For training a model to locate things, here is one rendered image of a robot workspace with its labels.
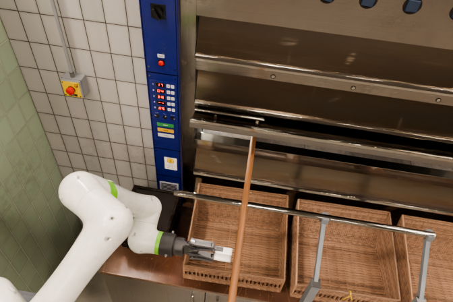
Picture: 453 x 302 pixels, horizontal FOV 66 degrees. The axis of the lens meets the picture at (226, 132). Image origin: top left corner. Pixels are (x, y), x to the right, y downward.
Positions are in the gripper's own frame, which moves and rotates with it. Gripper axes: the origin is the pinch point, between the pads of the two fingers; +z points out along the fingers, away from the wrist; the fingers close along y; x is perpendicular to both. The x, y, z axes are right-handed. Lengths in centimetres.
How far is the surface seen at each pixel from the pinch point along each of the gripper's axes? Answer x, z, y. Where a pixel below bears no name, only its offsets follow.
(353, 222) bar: -28, 57, 2
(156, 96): -61, -45, -28
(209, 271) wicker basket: -15, -6, 48
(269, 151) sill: -64, 16, 1
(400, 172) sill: -65, 86, 2
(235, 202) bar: -27.5, 1.5, 1.6
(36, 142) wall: -55, -116, 15
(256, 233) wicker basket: -49, 17, 60
